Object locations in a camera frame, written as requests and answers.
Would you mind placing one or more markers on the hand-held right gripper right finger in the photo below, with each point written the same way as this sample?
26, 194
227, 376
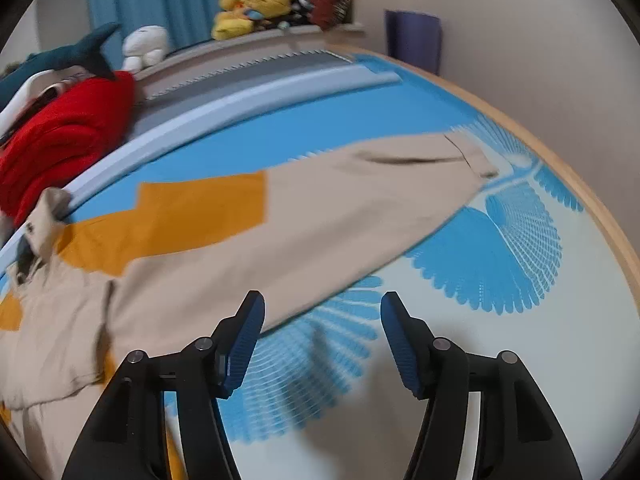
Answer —
400, 345

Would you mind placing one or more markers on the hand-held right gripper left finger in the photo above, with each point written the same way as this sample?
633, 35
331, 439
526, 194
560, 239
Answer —
245, 345

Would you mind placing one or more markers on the beige and orange jacket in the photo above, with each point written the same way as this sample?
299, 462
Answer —
300, 220

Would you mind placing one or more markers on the blue and white patterned mat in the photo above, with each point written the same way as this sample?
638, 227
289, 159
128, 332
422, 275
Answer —
310, 120

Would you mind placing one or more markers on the grey foam mat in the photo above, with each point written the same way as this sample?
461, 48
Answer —
250, 77

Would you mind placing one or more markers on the red folded blanket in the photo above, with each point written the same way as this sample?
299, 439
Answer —
65, 130

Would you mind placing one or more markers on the purple box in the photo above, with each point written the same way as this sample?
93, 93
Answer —
412, 37

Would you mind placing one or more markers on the teal shark plush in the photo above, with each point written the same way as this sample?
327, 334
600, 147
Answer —
65, 57

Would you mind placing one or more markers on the black and white plush toy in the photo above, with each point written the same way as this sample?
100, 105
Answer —
300, 5

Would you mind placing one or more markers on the light blue foam rail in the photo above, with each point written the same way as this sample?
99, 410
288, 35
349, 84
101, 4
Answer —
200, 115

